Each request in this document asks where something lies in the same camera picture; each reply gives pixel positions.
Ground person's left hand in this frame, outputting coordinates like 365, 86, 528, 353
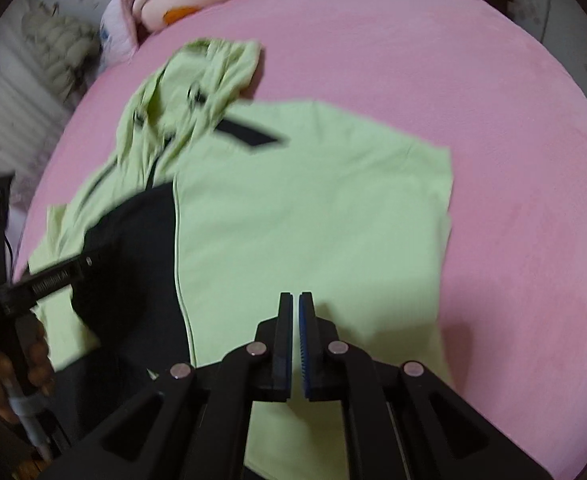
0, 316, 57, 426

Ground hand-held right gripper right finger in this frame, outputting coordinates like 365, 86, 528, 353
299, 292, 549, 480

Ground green and black jacket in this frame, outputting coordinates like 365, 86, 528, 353
26, 37, 454, 480

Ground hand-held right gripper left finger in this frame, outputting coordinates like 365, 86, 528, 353
38, 292, 293, 480

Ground black cable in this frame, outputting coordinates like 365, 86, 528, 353
1, 200, 17, 283

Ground white knotted cushion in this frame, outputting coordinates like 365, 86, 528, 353
20, 2, 100, 107

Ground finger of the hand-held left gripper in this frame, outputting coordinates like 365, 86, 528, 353
76, 249, 107, 281

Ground pink bed sheet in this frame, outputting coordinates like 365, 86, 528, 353
11, 0, 587, 480

